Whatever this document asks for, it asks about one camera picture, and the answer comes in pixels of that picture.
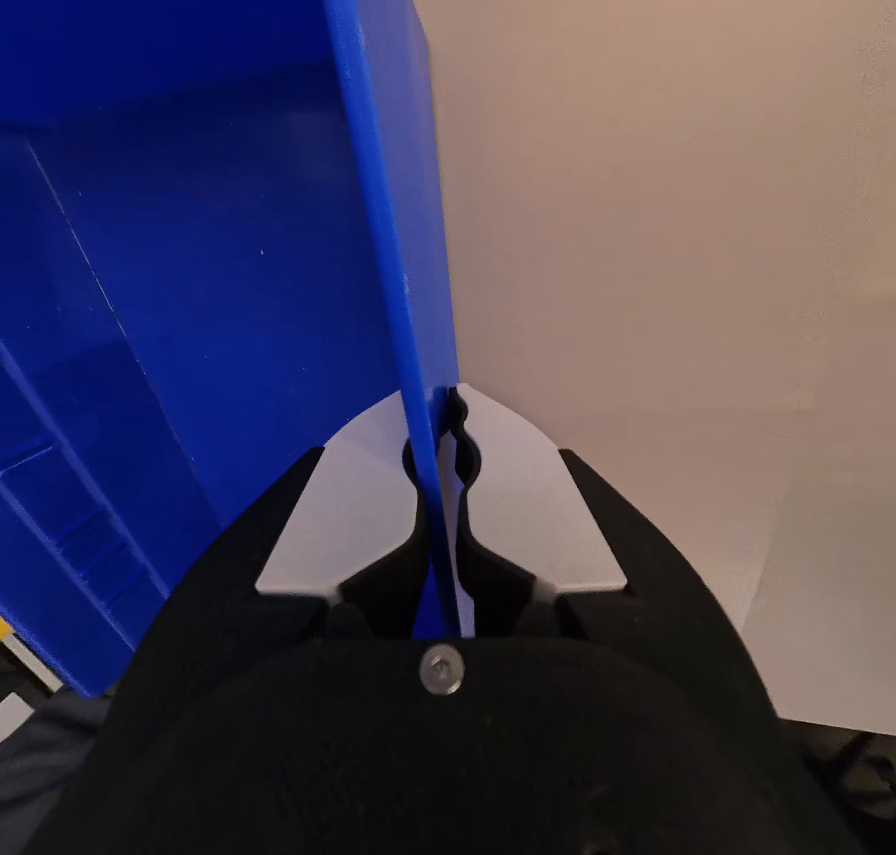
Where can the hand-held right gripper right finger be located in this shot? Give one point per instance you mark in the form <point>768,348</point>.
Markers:
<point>539,512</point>

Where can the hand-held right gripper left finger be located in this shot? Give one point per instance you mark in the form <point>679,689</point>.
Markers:
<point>329,519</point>

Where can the blue plastic box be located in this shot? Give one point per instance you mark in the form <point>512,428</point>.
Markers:
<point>210,239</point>

